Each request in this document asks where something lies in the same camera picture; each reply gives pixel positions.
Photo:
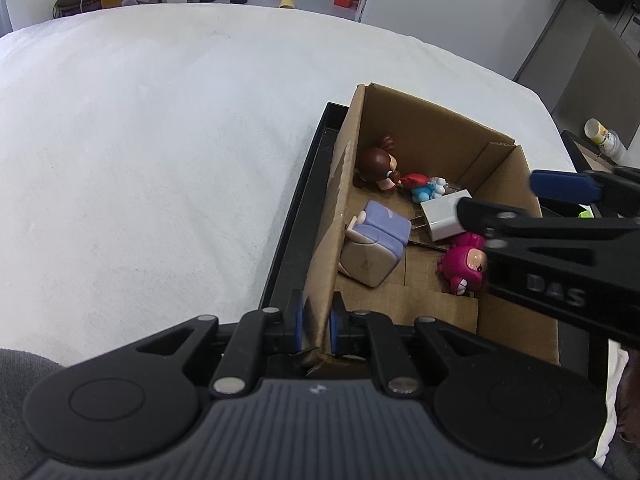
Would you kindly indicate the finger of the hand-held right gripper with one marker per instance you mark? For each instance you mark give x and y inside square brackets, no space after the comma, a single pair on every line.
[480,212]
[565,187]

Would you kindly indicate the grey clothing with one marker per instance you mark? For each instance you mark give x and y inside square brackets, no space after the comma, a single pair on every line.
[20,400]

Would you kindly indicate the lavender block figurine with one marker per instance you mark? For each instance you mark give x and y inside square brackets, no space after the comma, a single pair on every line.
[382,227]

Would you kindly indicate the black shallow tray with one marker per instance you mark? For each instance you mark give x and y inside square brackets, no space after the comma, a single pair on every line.
[295,240]

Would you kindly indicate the white charger plug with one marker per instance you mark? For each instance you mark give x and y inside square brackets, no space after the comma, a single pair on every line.
[440,220]

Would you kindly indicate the pink round figurine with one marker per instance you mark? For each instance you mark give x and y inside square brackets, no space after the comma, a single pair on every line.
[462,260]

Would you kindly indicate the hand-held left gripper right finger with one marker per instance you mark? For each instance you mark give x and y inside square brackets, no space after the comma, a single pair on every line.
[334,327]

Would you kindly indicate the brown cardboard box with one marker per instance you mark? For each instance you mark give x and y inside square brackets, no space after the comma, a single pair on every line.
[425,130]

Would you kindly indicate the yellow slipper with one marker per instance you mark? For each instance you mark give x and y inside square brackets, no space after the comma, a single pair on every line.
[287,3]

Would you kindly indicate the grey board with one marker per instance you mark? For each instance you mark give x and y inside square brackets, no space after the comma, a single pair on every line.
[600,75]

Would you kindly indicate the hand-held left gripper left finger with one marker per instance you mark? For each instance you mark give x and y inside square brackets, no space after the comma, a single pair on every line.
[299,320]

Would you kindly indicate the brown bear figurine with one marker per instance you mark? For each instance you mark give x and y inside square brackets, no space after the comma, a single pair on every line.
[375,165]

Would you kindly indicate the red blue small figurine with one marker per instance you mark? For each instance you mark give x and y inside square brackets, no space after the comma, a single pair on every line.
[425,191]

